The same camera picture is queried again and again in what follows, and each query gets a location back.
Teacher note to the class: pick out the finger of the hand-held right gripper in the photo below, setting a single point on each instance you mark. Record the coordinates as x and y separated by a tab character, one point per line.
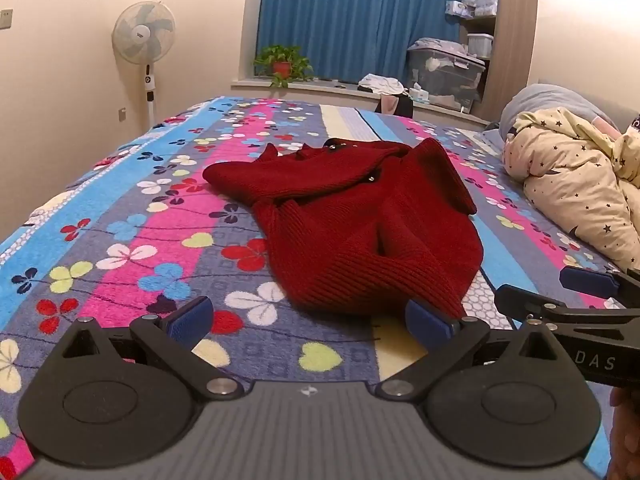
530	301
590	282

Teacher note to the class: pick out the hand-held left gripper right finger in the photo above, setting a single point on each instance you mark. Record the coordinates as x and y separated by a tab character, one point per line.
425	321

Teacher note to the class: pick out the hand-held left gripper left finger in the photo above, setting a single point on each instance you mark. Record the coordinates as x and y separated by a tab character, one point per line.
192	319

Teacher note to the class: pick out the red knit sweater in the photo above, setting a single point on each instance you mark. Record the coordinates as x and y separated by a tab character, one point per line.
350	220

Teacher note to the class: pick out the person's right hand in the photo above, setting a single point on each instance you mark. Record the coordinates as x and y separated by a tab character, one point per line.
626	435

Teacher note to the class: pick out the star print cream duvet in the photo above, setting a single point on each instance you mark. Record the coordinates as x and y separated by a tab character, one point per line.
575	175

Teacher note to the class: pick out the floral striped blanket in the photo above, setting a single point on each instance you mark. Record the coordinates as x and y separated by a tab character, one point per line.
125	210

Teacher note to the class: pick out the grey pillow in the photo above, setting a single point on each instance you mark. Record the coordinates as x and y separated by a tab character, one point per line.
550	97

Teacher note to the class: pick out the dark and pink clothing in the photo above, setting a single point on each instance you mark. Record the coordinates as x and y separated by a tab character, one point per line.
397	105

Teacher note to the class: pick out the tissue box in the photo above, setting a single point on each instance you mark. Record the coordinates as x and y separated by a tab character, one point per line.
419	95

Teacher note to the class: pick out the clear plastic storage bin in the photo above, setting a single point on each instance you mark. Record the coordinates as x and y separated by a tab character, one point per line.
445	76

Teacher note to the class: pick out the white cloth pile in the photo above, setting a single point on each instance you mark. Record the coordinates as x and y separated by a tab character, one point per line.
382	83

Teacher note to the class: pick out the wooden shelf unit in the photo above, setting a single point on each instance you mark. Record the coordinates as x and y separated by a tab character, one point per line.
515	35

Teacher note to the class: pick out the small clear storage box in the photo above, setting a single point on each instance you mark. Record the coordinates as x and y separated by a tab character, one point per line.
481	45

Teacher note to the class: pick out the potted green plant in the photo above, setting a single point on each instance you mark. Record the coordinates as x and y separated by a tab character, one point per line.
282	66

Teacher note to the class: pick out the white standing fan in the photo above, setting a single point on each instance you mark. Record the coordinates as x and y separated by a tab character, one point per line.
142	32

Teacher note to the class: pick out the white boxes on shelf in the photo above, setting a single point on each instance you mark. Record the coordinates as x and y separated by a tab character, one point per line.
480	1

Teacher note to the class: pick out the blue curtain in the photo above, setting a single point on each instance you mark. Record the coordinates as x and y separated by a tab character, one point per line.
350	10

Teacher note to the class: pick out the wall switch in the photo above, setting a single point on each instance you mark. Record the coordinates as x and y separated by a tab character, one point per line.
6	18

